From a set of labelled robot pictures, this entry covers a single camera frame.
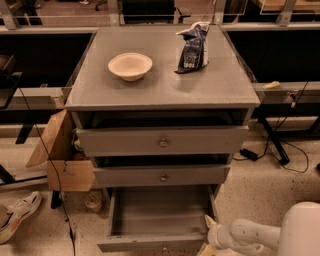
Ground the small yellow sponge piece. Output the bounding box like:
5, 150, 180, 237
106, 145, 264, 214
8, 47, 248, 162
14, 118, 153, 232
263, 81, 280, 89

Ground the brown cardboard box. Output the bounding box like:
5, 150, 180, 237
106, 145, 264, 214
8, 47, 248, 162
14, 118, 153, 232
26, 110, 95, 191

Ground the grey middle drawer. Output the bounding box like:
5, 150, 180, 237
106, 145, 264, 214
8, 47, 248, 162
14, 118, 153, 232
94, 164, 230, 187

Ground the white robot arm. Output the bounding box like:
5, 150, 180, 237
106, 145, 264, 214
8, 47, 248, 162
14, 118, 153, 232
197, 202, 320, 256

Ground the grey bottom drawer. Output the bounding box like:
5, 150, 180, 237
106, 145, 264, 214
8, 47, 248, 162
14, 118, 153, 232
98, 185, 217, 252

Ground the grey drawer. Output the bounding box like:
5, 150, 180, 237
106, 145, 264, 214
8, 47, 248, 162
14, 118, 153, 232
77, 126, 248, 157
94, 164, 230, 187
98, 185, 217, 252

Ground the black table leg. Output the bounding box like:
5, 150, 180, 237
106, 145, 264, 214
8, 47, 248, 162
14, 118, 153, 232
257, 111, 290, 165

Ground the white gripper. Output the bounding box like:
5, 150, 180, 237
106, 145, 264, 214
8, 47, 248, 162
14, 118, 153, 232
196, 215, 232, 256

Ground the plastic cup on floor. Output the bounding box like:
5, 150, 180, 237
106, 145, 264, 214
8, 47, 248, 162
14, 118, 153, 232
84, 191, 102, 213

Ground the grey drawer cabinet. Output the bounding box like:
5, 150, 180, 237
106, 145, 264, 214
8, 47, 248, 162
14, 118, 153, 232
64, 25, 261, 210

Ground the black floor cable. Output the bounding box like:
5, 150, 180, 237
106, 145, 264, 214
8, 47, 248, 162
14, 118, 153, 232
16, 86, 77, 256

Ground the grey top drawer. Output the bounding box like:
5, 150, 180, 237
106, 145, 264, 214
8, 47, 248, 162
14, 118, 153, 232
77, 126, 248, 157

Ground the black power adapter with cable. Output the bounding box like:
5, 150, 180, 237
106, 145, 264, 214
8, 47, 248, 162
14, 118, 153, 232
233, 139, 309, 174

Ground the white sneaker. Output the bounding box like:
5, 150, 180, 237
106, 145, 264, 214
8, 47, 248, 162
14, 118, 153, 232
0, 191, 42, 244

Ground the blue white chip bag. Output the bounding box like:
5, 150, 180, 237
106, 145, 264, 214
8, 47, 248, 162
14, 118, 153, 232
176, 21, 210, 74

